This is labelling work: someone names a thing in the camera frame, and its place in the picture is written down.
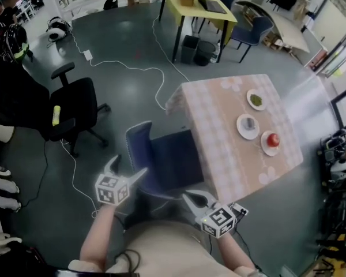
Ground metal rack with equipment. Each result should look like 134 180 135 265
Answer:
317 128 346 248

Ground white rounded device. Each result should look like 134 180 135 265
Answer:
330 158 346 182

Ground black floor cable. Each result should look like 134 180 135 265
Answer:
17 140 50 211

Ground black round waste bin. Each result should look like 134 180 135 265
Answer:
193 40 217 67

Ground person's left forearm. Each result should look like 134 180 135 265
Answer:
80 203 116 271

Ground green food heap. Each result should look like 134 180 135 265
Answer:
250 93 264 107

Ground white round floor device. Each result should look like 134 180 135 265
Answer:
46 16 72 42

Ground thin white cable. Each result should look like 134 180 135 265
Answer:
151 12 191 84

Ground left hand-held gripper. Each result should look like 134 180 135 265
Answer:
95 154 149 206

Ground person's black-clad legs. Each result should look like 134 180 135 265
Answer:
123 192 191 231

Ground yellow table with black legs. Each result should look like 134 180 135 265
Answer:
158 0 238 64

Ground black chest rig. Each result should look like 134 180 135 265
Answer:
56 268 140 277

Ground white plate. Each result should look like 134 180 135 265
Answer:
260 130 281 158
236 113 261 141
246 88 268 111

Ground black square waste bin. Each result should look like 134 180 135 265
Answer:
180 35 201 65

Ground red apple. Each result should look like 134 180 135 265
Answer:
266 133 281 148

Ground black case with red trim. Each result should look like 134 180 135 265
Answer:
0 241 59 277

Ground glass door with dark frame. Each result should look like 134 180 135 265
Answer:
311 0 346 78

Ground table with pink checked cloth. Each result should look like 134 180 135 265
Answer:
164 73 304 205

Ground yellow-green bottle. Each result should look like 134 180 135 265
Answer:
51 105 62 127

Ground white power cable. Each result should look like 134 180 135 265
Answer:
70 30 167 111

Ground black office chair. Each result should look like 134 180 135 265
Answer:
0 61 112 159

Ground person's right forearm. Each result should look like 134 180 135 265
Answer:
219 232 256 274

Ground person's beige clothing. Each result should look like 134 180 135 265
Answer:
69 220 266 277

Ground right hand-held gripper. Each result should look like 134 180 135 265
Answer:
182 189 249 239

